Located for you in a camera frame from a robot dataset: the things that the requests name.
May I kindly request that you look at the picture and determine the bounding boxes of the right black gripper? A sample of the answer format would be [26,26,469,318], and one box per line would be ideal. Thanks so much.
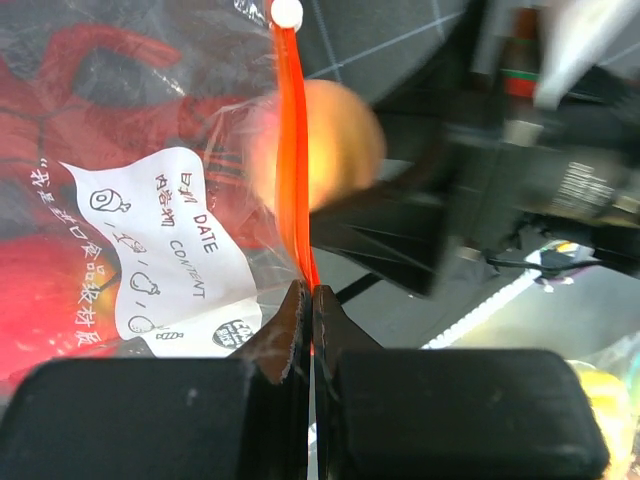
[311,1,639,296]

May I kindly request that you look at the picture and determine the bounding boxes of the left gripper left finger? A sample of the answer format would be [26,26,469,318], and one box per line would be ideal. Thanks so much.
[1,281,311,479]

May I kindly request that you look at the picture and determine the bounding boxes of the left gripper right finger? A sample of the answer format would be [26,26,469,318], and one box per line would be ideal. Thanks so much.
[312,286,610,479]

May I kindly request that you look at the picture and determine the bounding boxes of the toy peach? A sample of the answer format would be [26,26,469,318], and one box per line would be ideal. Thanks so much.
[246,79,386,211]

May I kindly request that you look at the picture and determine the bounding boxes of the orange zip top bag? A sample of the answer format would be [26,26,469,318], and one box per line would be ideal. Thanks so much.
[0,0,321,391]

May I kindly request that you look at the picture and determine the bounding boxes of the red toy lobster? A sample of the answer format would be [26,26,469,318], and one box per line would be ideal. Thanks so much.
[1,24,279,249]

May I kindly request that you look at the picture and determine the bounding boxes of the red toy apple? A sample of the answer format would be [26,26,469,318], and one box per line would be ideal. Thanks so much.
[1,234,120,386]

